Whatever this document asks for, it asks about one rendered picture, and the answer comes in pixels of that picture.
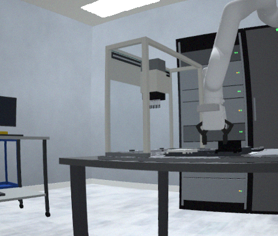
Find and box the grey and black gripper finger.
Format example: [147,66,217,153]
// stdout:
[222,119,233,144]
[196,121,208,145]

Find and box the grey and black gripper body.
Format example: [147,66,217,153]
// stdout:
[203,105,227,130]

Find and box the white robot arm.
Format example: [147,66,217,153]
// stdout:
[197,0,278,112]

